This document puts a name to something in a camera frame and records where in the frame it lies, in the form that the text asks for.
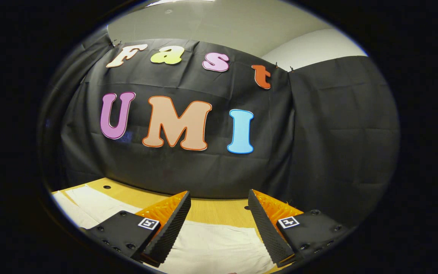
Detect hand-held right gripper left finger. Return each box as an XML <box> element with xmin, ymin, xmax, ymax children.
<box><xmin>80</xmin><ymin>190</ymin><xmax>192</xmax><ymax>268</ymax></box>

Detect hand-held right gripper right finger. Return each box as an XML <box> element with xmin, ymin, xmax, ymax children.
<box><xmin>248</xmin><ymin>189</ymin><xmax>356</xmax><ymax>268</ymax></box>

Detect white jeans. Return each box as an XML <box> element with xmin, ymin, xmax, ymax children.
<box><xmin>52</xmin><ymin>185</ymin><xmax>276</xmax><ymax>274</ymax></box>

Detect black backdrop cloth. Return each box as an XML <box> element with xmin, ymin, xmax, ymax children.
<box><xmin>38</xmin><ymin>29</ymin><xmax>401</xmax><ymax>229</ymax></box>

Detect ceiling light panel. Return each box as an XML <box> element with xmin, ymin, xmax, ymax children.
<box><xmin>147</xmin><ymin>0</ymin><xmax>216</xmax><ymax>7</ymax></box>

